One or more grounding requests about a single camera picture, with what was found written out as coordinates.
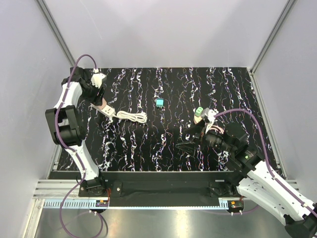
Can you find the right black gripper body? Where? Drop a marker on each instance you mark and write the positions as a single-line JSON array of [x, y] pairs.
[[198, 137]]

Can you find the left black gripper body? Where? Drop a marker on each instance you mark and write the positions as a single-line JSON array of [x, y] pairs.
[[94, 98]]

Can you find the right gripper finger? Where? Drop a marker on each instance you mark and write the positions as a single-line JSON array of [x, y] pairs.
[[188, 147], [195, 128]]

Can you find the pink round power socket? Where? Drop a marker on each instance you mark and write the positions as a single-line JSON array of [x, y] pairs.
[[197, 119]]

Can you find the beige cube adapter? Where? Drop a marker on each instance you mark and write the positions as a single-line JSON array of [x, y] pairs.
[[104, 103]]

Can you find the green USB charger cube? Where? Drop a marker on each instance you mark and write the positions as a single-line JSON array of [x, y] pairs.
[[198, 111]]

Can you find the blue plug adapter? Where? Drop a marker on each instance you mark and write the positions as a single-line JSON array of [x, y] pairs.
[[159, 103]]

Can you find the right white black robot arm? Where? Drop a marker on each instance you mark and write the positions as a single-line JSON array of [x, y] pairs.
[[254, 179]]

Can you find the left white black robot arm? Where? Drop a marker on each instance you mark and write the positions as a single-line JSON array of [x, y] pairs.
[[67, 129]]

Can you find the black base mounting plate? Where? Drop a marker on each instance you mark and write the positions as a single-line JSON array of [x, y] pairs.
[[165, 189]]

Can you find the black marbled table mat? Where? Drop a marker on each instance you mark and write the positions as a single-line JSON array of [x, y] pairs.
[[122, 145]]

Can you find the left aluminium frame post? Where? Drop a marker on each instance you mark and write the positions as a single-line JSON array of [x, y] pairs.
[[44, 9]]

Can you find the aluminium frame post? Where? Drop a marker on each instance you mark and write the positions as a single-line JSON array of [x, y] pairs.
[[44, 9], [278, 25]]

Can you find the right aluminium frame post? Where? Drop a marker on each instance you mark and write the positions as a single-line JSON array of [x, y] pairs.
[[278, 25]]

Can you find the slotted cable duct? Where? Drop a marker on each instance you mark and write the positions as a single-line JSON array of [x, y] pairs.
[[76, 203]]

